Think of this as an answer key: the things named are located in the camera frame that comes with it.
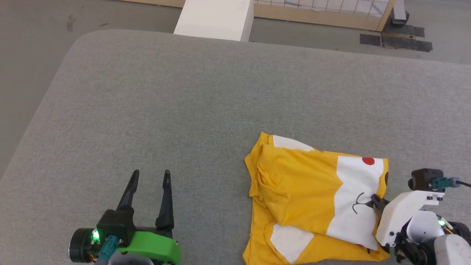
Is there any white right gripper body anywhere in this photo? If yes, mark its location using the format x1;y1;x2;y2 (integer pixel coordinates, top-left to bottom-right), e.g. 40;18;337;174
375;190;445;248

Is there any grey fabric sofa seat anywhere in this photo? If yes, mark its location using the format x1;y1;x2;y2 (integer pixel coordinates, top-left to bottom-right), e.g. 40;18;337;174
0;29;471;265

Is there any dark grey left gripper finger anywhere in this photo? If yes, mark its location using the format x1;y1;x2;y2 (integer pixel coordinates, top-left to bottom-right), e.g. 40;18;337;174
116;170;140;212
155;170;175;231

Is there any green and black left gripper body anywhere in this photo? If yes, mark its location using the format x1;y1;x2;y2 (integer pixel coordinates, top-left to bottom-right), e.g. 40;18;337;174
69;209;182;265

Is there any teal plug with black cable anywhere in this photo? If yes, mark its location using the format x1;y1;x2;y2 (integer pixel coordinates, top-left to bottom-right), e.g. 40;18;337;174
432;177;471;188
95;237;119;265

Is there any black floor mat piece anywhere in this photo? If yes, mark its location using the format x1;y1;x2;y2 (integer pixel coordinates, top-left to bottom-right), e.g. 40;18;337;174
383;24;426;38
360;33;382;47
381;35;433;53

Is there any white rectangular box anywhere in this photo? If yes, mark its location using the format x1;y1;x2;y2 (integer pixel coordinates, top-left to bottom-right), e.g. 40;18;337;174
173;0;255;42

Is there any grey metal panel stand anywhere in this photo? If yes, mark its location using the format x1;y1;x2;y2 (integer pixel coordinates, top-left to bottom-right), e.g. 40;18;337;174
391;0;410;26

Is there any yellow and white printed t-shirt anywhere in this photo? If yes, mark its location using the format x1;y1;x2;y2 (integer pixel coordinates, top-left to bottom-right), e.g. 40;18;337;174
242;132;391;265

